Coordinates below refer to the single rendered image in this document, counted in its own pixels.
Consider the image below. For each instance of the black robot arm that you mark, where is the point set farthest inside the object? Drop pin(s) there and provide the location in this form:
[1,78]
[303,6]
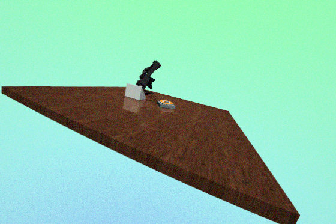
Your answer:
[146,73]

